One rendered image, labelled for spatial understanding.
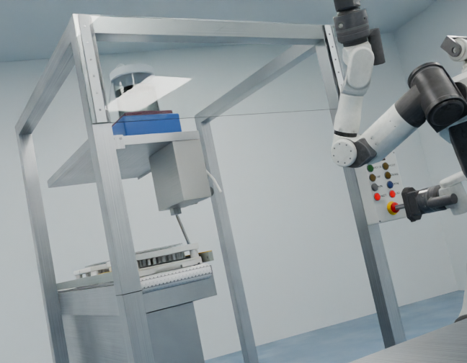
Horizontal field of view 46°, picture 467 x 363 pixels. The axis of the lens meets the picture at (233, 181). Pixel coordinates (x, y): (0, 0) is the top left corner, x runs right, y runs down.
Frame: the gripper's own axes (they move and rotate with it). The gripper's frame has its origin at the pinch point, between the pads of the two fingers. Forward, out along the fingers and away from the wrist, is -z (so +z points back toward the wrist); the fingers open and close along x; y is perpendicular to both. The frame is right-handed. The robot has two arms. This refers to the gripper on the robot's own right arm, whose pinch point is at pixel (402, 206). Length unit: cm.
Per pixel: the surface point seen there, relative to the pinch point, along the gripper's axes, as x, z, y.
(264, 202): -35, -297, 142
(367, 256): 15.5, -14.9, -8.4
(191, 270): 7, -19, -79
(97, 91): -51, -10, -102
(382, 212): 0.8, -5.3, -5.4
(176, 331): 25, -31, -83
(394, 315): 38.5, -11.5, -5.4
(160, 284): 9, -19, -91
